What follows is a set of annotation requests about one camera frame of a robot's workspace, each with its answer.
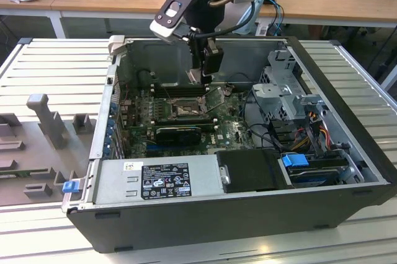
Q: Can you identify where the grey parts rack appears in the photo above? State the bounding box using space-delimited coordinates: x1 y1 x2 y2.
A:
0 93 97 206

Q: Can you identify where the black graphics card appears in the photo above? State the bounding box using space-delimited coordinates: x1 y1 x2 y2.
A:
154 126 201 146

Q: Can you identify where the pale blue teach pendant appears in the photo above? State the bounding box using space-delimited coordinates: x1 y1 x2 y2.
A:
232 0 266 34

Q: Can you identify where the coloured wire bundle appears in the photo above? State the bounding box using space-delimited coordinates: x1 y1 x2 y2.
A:
291 115 331 153

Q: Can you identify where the grey case latch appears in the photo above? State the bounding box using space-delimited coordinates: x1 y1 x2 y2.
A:
107 35 127 58

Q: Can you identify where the short wooden desk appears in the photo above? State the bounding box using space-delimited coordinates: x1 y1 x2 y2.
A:
0 0 66 40

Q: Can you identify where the black PC case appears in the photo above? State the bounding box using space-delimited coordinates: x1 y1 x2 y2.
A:
61 35 397 254

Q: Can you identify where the CPU socket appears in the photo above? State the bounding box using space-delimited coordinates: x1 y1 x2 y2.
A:
169 98 209 118

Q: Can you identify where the green RAM stick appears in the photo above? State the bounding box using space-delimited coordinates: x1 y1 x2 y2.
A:
0 169 50 180

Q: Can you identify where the hard disk in blue carrier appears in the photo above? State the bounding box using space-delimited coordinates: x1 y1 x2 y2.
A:
280 152 348 189

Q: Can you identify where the black plastic shroud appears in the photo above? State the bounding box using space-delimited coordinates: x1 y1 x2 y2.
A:
215 148 294 193

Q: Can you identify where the metal socket cover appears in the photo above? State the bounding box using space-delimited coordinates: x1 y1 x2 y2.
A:
206 86 230 113

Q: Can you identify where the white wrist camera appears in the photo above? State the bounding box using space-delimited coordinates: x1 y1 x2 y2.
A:
149 0 190 43

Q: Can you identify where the silver power supply unit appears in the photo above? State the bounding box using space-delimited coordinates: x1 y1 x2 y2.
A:
88 155 225 206

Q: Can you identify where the black RAM slot row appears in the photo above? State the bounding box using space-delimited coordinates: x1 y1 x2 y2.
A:
153 82 209 98

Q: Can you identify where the metal drive cage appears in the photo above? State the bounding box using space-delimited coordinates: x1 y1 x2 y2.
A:
251 49 329 124

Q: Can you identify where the green motherboard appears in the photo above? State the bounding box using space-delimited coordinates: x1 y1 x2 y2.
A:
119 86 258 158

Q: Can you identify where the silver CPU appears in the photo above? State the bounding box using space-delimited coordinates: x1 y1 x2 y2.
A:
185 69 202 86

